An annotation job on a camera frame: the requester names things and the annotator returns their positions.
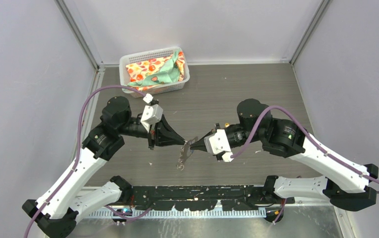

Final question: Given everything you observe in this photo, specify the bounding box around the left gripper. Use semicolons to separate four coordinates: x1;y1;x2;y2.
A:
118;114;185;150

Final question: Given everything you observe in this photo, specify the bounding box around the floral cloth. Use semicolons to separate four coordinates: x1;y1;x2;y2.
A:
126;51;186;91

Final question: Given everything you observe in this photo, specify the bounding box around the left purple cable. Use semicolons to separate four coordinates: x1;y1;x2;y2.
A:
23;85;156;238

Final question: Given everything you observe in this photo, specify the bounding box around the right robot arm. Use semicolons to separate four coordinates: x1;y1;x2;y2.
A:
191;99;379;212

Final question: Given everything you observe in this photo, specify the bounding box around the white plastic basket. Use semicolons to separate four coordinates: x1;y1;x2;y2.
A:
119;47;190;95

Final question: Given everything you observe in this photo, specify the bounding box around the metal key organizer plate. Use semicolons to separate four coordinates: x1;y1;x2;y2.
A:
176;136;198;171

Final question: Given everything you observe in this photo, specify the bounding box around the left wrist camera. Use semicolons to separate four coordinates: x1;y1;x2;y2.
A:
140;93;163;132

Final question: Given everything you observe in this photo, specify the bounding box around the white cable duct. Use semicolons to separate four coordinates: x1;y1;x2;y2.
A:
86;207;266;219

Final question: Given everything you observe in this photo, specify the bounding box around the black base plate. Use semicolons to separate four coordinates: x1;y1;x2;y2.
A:
112;185;283;211

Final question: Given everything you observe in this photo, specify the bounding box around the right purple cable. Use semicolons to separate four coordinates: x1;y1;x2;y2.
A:
230;105;379;225

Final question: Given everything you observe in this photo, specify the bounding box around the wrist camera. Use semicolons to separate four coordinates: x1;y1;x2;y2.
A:
209;129;233;163
140;93;163;132

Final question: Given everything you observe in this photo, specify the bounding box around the purple cable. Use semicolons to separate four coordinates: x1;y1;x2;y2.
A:
230;105;379;225
23;85;156;238

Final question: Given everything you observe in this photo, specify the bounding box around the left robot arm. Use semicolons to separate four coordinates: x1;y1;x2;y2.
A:
22;96;186;238

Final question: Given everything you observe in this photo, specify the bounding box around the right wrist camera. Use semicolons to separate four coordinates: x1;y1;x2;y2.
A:
209;129;233;163

